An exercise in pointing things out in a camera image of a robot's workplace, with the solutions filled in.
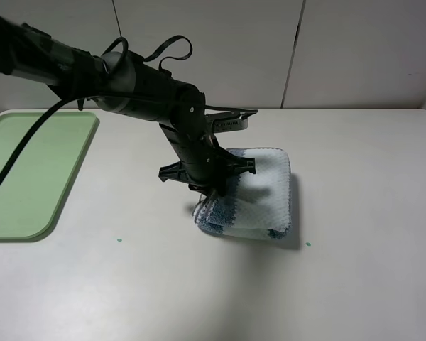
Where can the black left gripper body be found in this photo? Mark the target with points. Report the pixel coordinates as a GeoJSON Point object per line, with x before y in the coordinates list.
{"type": "Point", "coordinates": [203, 164]}

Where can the light green plastic tray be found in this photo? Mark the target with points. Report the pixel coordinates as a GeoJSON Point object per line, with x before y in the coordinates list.
{"type": "Point", "coordinates": [34, 191]}

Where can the blue white striped towel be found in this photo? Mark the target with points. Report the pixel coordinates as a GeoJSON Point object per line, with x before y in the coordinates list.
{"type": "Point", "coordinates": [255, 206]}

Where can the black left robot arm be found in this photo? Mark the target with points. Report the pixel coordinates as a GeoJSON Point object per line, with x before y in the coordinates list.
{"type": "Point", "coordinates": [122, 82]}

